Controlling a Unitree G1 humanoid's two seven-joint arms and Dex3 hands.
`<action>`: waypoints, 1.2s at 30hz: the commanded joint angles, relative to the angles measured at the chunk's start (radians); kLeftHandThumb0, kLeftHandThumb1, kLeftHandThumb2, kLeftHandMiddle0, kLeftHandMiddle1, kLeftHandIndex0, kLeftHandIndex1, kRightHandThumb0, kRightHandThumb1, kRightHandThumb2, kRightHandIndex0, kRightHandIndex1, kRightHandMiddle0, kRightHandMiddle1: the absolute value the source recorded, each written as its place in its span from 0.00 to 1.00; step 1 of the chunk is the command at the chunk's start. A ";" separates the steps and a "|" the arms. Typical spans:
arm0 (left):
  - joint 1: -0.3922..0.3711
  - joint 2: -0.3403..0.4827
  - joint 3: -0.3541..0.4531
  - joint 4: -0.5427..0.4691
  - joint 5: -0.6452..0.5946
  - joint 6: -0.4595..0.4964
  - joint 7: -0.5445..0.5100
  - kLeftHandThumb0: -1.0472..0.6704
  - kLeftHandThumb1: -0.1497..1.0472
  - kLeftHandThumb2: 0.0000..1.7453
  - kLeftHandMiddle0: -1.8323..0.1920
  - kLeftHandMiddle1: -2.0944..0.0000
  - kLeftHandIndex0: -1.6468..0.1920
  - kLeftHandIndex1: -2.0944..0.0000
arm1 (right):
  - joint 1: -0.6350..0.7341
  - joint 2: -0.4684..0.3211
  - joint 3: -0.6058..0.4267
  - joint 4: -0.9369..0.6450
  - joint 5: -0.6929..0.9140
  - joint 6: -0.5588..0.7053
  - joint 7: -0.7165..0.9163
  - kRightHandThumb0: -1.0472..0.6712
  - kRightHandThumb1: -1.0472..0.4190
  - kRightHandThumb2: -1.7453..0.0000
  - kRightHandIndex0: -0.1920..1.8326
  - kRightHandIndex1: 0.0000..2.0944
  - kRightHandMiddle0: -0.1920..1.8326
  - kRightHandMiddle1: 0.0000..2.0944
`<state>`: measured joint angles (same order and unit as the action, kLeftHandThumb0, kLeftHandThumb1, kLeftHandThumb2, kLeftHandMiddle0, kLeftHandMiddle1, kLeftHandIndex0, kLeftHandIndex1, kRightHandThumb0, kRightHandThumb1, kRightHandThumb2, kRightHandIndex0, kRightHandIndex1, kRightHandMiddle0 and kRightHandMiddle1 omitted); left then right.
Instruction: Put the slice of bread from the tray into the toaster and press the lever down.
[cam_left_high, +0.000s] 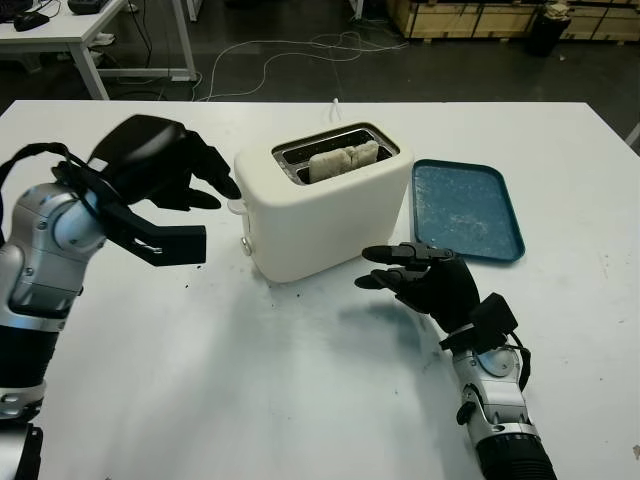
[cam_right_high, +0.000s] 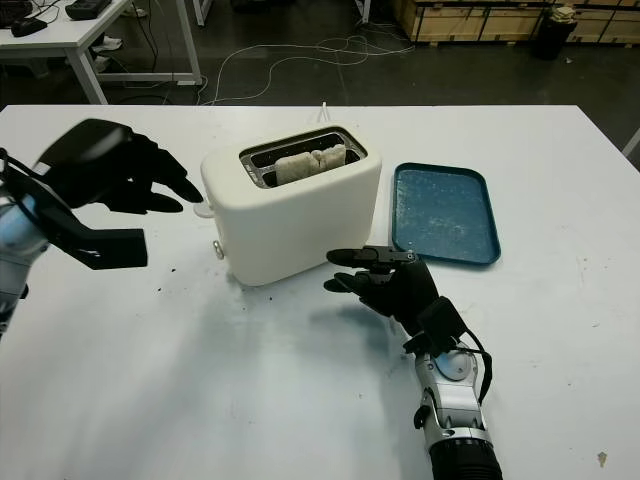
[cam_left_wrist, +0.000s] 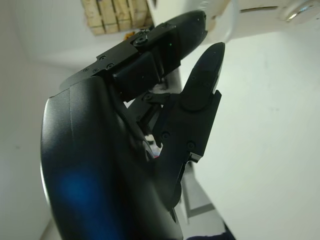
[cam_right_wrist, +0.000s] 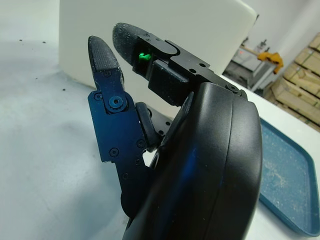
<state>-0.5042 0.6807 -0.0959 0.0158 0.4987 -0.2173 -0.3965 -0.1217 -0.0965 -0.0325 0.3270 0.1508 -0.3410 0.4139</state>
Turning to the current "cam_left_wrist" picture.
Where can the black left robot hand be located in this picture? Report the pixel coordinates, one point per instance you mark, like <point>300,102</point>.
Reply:
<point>100,162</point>

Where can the wooden shipping crate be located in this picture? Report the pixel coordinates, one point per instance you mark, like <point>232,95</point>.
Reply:
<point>112,15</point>

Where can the cream toaster lever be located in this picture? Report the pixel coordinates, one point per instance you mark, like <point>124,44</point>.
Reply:
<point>225,22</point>

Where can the cream two-slot toaster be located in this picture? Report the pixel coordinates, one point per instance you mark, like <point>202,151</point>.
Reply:
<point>262,27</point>

